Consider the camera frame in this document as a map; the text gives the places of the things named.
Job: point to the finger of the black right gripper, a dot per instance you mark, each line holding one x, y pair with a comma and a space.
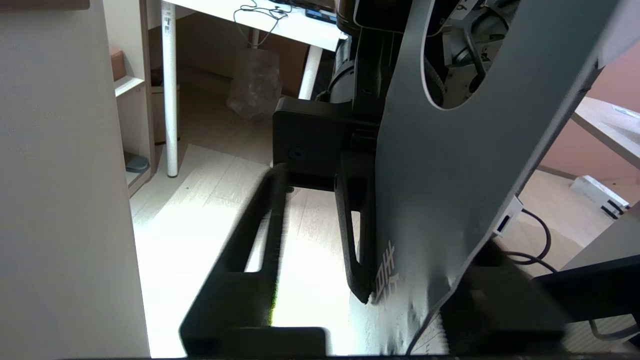
367, 200

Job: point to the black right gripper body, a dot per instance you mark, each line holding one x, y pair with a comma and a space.
310, 135

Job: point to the light grey door hanger sign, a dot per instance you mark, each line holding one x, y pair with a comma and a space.
450, 175

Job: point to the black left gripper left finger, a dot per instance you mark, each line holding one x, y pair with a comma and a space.
225, 310

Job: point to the dark blue slipper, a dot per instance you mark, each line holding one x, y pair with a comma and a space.
137, 163

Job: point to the white box with black stripes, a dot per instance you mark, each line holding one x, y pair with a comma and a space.
597, 195

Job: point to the translucent plastic bag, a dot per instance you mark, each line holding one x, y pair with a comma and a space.
255, 85

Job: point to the white furniture board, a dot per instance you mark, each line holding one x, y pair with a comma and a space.
610, 130

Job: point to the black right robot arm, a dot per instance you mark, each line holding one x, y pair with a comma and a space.
380, 12

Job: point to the white table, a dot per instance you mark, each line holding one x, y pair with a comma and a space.
300, 27

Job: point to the cream bench shelf unit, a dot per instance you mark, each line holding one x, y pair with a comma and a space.
140, 50

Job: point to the beige wooden door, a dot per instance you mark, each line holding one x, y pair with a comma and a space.
60, 175

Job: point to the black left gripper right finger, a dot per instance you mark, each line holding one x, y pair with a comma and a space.
500, 310

